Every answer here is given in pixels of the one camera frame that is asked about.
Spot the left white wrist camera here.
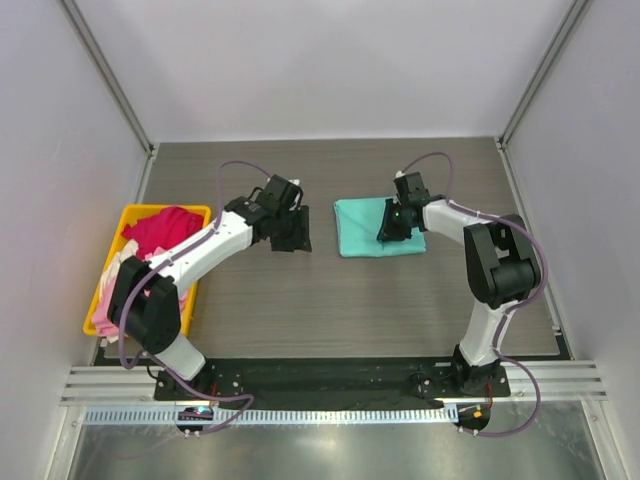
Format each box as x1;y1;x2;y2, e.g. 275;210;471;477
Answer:
290;179;304;210

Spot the cream white t shirt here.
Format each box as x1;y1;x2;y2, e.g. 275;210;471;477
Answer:
99;239;139;300

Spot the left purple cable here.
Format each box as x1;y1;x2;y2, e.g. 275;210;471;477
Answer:
117;159;276;436

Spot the yellow plastic bin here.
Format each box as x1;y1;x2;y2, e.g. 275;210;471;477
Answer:
82;203;213;341

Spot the perforated metal cable rail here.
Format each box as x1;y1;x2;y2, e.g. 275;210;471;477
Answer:
83;404;458;427

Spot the light pink t shirt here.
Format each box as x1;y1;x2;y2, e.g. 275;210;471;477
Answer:
89;252;199;344

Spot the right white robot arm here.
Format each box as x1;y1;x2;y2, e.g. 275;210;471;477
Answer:
377;171;544;396

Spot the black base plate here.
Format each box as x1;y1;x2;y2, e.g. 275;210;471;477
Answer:
155;357;511;399

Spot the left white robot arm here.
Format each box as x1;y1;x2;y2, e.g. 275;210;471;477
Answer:
107;175;311;400

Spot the teal t shirt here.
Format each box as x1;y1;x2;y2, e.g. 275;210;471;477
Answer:
333;197;428;258

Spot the magenta t shirt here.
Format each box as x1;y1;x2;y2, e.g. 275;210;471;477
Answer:
121;206;204;259

